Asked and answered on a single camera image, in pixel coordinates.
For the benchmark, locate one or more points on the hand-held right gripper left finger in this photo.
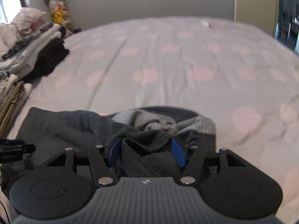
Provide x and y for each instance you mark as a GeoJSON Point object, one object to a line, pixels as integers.
{"type": "Point", "coordinates": [114, 151]}

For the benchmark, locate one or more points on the beige door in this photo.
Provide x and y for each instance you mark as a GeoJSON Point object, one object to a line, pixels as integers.
{"type": "Point", "coordinates": [254, 4]}

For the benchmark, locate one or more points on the bed with pink dotted sheet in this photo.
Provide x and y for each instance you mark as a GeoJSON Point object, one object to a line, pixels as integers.
{"type": "Point", "coordinates": [186, 58]}

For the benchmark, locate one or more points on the window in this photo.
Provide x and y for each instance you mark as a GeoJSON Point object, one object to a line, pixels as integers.
{"type": "Point", "coordinates": [9, 2]}

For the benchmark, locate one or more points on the stack of folded clothes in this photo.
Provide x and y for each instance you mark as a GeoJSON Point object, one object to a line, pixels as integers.
{"type": "Point", "coordinates": [42, 44]}

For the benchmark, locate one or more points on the pink dotted pillow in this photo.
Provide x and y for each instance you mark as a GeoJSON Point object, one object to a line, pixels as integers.
{"type": "Point", "coordinates": [25, 16]}

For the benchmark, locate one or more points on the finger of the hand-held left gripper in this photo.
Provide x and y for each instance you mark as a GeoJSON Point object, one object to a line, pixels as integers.
{"type": "Point", "coordinates": [15, 142]}

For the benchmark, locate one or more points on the dark grey sweatshirt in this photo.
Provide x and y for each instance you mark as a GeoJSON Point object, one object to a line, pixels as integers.
{"type": "Point", "coordinates": [58, 126]}

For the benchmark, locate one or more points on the pile of plush toys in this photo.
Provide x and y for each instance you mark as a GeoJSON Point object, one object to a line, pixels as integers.
{"type": "Point", "coordinates": [58, 14]}

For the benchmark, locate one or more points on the beige folded clothes stack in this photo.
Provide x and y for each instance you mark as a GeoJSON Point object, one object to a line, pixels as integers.
{"type": "Point", "coordinates": [11, 98]}

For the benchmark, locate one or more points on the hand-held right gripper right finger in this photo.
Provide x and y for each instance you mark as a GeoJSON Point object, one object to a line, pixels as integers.
{"type": "Point", "coordinates": [178, 153]}

